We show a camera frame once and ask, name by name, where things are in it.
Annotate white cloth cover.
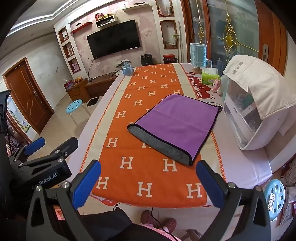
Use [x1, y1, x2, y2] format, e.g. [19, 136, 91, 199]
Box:
[222, 55, 296, 120]

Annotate white cartoon-print tablecloth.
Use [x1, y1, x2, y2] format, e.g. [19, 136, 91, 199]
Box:
[67, 62, 274, 210]

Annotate pink toy figure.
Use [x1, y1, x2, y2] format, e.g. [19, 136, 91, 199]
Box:
[212, 79, 222, 95]

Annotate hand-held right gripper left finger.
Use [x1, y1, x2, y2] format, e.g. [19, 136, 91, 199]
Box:
[26, 159, 102, 241]

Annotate blue ribbed cup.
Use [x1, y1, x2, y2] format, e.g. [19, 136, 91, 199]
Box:
[190, 43, 208, 68]

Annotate wooden door with silver handle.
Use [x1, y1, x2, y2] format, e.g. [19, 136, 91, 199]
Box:
[255, 0, 287, 76]

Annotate white box wall shelf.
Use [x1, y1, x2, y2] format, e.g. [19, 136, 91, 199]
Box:
[95, 15, 116, 28]

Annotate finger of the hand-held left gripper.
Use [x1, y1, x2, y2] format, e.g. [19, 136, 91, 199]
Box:
[9, 137, 46, 168]
[18, 137, 79, 170]

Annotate orange letter-print blanket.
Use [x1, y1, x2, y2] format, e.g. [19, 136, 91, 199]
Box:
[80, 63, 227, 208]

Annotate red bucket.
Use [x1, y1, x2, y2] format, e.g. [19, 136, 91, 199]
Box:
[163, 54, 178, 65]

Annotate pink slipper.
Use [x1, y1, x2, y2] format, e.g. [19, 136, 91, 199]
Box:
[163, 217, 177, 233]
[140, 210, 155, 225]

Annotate red wall shelf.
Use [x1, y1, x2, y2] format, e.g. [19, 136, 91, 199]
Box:
[70, 22, 93, 34]

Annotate wall poster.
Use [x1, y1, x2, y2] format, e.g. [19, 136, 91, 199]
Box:
[6, 95, 32, 134]

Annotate black wall television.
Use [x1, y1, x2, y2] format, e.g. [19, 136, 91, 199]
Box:
[86, 19, 142, 60]

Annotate white countertop appliance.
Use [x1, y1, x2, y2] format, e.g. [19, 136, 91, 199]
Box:
[222, 76, 290, 151]

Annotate glass door with gold ornament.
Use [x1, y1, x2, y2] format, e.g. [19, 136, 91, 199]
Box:
[188, 0, 260, 63]

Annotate blue electric kettle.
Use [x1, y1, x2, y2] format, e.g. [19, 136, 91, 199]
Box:
[120, 59, 134, 77]

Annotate blue plastic stool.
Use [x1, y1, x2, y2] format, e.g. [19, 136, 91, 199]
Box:
[263, 179, 286, 217]
[65, 99, 92, 127]

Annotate person's dark pants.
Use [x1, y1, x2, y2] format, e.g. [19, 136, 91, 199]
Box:
[80, 207, 167, 241]

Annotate brown wooden door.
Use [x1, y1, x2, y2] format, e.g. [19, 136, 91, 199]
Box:
[2, 57, 54, 135]

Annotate green tissue pack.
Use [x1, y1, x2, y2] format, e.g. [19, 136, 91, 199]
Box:
[201, 68, 221, 85]

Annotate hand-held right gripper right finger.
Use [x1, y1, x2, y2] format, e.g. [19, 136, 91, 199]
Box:
[196, 160, 271, 241]

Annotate purple and grey towel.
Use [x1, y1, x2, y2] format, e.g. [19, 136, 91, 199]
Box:
[127, 94, 223, 166]

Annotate clear plastic bottle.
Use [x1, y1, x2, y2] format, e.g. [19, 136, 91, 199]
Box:
[221, 74, 230, 98]

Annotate wooden television cabinet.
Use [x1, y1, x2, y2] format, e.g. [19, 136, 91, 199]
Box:
[85, 74, 121, 99]

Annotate small wooden side cabinet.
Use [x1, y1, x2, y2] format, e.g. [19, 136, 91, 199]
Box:
[66, 79, 90, 103]

